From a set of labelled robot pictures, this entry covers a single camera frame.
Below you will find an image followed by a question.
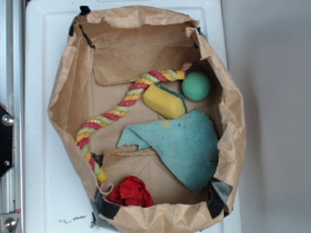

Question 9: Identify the aluminium frame rail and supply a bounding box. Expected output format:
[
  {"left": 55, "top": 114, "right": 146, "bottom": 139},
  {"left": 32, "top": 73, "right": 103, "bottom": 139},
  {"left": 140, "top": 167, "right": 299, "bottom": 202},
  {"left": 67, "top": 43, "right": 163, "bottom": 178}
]
[{"left": 0, "top": 0, "right": 25, "bottom": 233}]

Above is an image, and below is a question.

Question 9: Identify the multicolour twisted rope toy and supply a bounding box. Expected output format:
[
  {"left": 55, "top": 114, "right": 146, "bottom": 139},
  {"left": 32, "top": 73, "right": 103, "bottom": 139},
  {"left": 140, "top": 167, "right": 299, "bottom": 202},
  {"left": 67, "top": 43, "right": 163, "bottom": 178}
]
[{"left": 75, "top": 70, "right": 186, "bottom": 183}]

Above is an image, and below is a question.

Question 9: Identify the brown paper bag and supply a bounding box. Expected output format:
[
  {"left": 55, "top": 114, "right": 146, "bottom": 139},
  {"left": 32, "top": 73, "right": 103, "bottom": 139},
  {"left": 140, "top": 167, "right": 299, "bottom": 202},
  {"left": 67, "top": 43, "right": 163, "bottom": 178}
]
[{"left": 48, "top": 6, "right": 246, "bottom": 233}]

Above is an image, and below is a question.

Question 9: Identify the black metal bracket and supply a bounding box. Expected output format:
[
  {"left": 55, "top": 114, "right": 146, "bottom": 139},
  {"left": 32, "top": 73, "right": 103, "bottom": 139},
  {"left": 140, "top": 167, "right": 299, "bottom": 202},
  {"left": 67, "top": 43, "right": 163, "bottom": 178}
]
[{"left": 0, "top": 103, "right": 15, "bottom": 179}]

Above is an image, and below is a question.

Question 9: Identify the red paper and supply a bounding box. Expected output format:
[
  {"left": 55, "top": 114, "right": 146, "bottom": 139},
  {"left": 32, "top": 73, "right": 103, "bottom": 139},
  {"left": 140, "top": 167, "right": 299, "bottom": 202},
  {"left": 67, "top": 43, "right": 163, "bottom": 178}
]
[{"left": 106, "top": 176, "right": 154, "bottom": 207}]

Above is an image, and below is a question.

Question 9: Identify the yellow green sponge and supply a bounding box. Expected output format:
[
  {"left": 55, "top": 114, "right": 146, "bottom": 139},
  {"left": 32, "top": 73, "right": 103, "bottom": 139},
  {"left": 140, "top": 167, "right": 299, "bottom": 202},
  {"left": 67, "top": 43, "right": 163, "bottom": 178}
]
[{"left": 143, "top": 84, "right": 187, "bottom": 119}]

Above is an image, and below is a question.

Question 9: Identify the teal microfibre cloth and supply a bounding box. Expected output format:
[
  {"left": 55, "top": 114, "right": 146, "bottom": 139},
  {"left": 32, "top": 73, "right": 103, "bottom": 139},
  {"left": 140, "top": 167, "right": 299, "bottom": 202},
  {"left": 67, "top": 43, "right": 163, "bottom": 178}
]
[{"left": 117, "top": 110, "right": 219, "bottom": 195}]

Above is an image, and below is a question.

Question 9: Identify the green dimpled ball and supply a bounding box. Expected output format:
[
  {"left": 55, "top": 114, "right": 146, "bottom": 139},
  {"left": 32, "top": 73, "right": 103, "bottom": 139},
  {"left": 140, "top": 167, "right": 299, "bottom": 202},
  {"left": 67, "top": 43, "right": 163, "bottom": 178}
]
[{"left": 182, "top": 72, "right": 211, "bottom": 101}]

